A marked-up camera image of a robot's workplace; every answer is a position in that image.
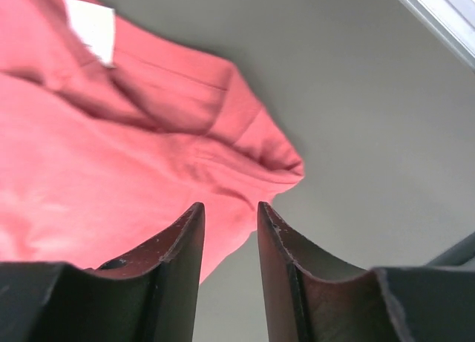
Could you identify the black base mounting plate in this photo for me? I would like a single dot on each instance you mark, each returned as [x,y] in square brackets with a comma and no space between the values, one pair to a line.
[461,254]

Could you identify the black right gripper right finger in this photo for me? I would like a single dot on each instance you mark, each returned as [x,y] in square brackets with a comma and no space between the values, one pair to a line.
[311,295]

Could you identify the aluminium frame rail front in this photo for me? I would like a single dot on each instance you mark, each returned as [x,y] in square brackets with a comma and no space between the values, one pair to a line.
[451,21]

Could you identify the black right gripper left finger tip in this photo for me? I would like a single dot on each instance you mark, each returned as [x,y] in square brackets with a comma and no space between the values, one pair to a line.
[146,294]

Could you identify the salmon pink t-shirt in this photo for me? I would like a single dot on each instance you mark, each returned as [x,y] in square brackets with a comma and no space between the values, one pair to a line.
[95,160]

